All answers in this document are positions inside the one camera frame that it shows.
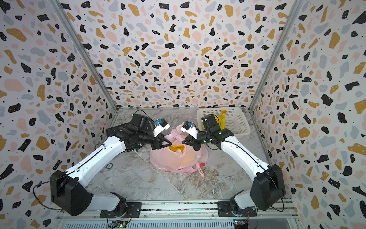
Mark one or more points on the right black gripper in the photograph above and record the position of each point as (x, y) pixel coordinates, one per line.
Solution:
(191, 140)

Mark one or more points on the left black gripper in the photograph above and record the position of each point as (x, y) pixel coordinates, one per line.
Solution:
(158, 143)

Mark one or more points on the yellow banana bunch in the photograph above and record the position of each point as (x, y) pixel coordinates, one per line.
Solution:
(220, 116)
(182, 156)

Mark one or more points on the pink plastic bag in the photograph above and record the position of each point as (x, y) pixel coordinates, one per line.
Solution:
(159, 158)

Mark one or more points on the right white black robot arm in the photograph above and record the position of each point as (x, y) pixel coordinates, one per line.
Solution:
(267, 181)

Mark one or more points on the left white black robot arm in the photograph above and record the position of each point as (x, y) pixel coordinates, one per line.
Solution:
(69, 189)

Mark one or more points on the yellow banana bunch in basket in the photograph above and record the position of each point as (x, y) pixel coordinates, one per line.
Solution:
(220, 116)

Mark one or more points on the white plastic basket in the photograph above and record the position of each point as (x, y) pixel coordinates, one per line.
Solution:
(235, 120)

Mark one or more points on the black flat case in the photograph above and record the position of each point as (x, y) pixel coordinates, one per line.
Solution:
(132, 147)

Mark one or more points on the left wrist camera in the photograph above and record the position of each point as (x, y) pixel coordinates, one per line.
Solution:
(160, 126)

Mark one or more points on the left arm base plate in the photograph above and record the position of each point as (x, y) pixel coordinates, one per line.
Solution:
(123, 211)

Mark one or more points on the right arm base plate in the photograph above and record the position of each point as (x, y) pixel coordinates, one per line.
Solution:
(231, 209)

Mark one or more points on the aluminium front rail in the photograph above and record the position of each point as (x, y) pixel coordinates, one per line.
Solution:
(185, 214)

